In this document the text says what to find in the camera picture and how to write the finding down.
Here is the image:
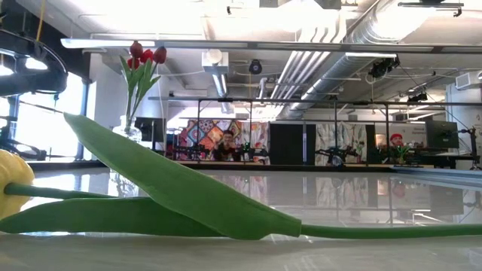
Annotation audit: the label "yellow artificial tulip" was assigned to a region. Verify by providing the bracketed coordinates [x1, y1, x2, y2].
[0, 111, 482, 241]

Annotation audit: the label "dark red artificial tulip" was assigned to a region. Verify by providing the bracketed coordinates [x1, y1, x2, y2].
[137, 45, 168, 121]
[126, 40, 145, 121]

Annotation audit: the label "black monitor on arm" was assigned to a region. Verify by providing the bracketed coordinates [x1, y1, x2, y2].
[425, 120, 460, 150]

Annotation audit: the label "clear glass vase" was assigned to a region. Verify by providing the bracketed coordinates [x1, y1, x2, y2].
[111, 114, 143, 143]

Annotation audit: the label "person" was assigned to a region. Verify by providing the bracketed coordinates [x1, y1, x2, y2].
[213, 129, 242, 163]
[386, 132, 407, 159]

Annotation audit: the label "colourful patterned quilt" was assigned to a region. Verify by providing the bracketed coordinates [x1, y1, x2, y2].
[178, 119, 270, 166]

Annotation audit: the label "black partition panel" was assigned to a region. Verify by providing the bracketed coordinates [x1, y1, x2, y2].
[269, 122, 317, 166]

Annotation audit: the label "white ceiling box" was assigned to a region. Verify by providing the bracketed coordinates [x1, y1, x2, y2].
[201, 48, 230, 75]

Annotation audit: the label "white ceiling pipes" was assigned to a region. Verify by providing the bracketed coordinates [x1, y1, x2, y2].
[269, 14, 349, 101]

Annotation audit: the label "black desk monitor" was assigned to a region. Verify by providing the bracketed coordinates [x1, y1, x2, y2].
[134, 116, 166, 144]

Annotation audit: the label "grey overhead light bar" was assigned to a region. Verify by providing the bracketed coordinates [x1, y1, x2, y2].
[59, 37, 482, 54]

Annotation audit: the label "white leaf-print curtain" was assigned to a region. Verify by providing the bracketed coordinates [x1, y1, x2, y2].
[315, 122, 368, 163]

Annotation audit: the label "black tripod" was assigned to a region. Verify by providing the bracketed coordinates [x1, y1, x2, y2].
[457, 126, 482, 171]

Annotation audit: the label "black table frame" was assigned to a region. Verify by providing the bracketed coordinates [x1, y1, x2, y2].
[0, 142, 482, 180]

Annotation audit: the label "black metal rack frame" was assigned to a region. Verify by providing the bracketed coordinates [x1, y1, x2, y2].
[148, 96, 482, 166]

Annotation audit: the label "silver spiral air duct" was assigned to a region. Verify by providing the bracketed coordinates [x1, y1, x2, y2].
[288, 0, 438, 120]

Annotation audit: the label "thin yellow cable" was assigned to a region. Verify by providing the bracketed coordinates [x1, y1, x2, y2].
[33, 0, 47, 56]

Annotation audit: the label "black ceiling bracket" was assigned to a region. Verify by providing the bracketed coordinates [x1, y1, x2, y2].
[397, 1, 465, 19]

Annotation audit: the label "white wall vent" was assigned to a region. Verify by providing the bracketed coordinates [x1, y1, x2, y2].
[454, 72, 474, 90]

